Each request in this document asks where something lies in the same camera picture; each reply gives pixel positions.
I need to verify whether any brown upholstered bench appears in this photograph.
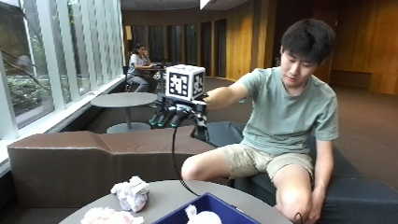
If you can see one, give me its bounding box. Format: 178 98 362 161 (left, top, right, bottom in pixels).
6 125 231 209

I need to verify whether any dark round table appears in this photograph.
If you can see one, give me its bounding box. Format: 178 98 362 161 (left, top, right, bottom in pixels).
142 63 174 94

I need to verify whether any white cube with black markers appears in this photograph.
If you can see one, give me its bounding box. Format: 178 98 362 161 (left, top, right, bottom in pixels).
163 63 206 103

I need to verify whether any wooden wall bench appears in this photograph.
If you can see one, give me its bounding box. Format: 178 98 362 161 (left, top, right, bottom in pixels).
328 70 372 91

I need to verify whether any the person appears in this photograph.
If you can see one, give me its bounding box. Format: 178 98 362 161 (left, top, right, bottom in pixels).
179 18 340 224

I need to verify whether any black glove cable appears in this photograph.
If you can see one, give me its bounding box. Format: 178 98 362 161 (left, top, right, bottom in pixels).
170 123 200 198

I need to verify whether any round grey pedestal table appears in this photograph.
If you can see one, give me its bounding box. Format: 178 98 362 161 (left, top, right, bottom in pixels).
89 91 159 134

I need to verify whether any white window frame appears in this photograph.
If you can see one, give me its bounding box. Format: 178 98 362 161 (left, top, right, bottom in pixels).
0 0 126 142

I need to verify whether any white grey soft toy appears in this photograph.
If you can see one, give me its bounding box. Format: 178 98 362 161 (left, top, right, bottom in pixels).
109 175 151 214

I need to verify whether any dark grey upholstered bench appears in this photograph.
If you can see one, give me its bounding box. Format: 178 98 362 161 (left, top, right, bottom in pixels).
203 120 398 224

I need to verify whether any dark chair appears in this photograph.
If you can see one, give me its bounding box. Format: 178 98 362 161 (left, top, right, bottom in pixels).
121 64 138 93

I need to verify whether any blue box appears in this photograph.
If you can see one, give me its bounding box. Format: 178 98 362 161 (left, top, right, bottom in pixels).
150 191 262 224

